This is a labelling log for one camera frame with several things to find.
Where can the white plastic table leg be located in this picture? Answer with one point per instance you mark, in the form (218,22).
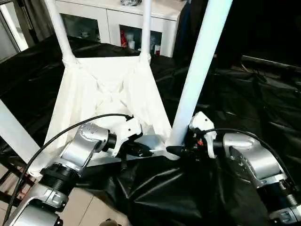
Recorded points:
(14,132)
(146,26)
(59,28)
(200,66)

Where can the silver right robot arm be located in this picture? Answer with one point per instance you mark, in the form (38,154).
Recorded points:
(254,162)

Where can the black plastic mat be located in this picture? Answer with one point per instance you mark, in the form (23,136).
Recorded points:
(254,117)

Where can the red carton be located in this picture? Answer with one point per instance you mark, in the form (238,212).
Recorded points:
(123,38)

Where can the black cabinet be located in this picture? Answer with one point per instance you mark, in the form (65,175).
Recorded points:
(188,23)

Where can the black metal stand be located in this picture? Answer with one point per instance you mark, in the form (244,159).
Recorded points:
(9,188)

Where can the white cabinet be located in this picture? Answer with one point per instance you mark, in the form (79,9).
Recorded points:
(113,16)

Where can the shiny dark bundle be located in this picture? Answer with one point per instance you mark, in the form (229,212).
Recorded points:
(130,2)

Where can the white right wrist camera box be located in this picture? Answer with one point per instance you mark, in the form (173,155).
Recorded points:
(203,129)

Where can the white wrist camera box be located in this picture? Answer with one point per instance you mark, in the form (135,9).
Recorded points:
(203,129)
(126,132)

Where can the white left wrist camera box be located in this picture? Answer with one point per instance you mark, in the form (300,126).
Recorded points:
(126,132)

